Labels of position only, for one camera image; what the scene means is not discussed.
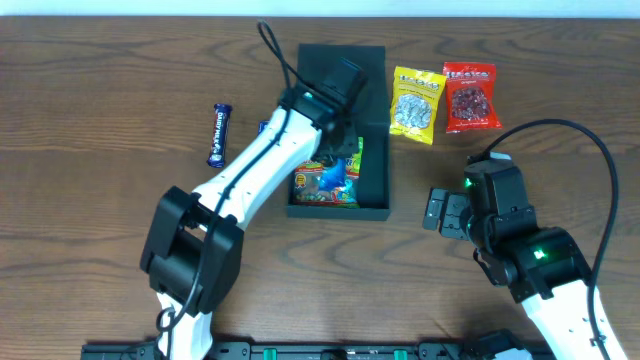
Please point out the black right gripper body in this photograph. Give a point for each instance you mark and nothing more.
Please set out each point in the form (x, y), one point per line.
(447, 215)

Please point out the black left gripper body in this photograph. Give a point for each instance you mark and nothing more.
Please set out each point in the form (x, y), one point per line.
(338, 141)

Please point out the blue Oreo cookie pack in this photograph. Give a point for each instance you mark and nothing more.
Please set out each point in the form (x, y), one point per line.
(334, 177)

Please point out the Haribo gummy candy bag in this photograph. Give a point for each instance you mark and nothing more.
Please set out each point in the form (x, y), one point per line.
(307, 175)

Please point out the red snack bag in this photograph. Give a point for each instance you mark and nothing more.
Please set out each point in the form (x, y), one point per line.
(469, 96)

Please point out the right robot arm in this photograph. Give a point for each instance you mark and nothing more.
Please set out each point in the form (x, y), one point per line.
(543, 269)

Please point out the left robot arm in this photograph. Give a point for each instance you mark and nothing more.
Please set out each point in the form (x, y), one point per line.
(193, 250)

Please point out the blue Eclipse mint box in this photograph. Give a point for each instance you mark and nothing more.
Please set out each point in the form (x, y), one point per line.
(263, 125)

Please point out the dark green open box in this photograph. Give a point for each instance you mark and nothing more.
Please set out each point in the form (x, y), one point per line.
(371, 119)

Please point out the yellow snack bag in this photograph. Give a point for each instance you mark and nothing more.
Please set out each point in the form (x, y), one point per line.
(415, 100)

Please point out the Dairy Milk chocolate bar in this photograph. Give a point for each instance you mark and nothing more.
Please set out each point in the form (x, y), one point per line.
(221, 118)

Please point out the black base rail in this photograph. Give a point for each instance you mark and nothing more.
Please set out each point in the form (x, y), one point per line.
(501, 344)

